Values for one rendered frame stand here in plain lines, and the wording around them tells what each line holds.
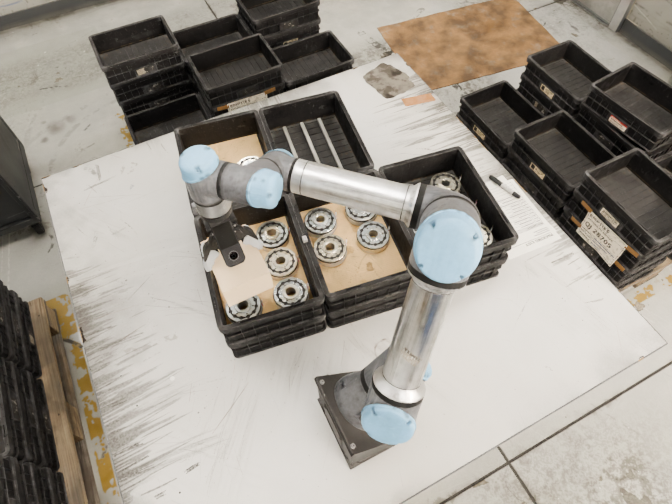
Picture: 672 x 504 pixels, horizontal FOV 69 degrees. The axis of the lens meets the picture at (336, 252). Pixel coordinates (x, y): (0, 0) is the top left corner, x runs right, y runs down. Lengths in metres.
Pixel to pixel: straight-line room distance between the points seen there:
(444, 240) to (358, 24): 3.16
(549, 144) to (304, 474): 1.90
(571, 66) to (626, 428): 1.86
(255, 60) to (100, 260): 1.42
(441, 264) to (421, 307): 0.11
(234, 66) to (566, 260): 1.87
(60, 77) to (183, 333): 2.63
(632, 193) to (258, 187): 1.82
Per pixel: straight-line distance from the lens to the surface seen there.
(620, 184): 2.44
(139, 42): 3.10
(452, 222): 0.85
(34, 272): 2.92
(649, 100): 2.89
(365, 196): 1.01
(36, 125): 3.65
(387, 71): 2.33
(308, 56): 2.98
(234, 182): 0.95
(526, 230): 1.85
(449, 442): 1.49
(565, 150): 2.65
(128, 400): 1.62
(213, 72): 2.77
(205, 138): 1.87
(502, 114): 2.89
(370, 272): 1.50
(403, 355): 1.01
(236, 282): 1.18
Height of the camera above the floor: 2.14
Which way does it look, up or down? 58 degrees down
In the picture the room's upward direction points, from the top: 2 degrees counter-clockwise
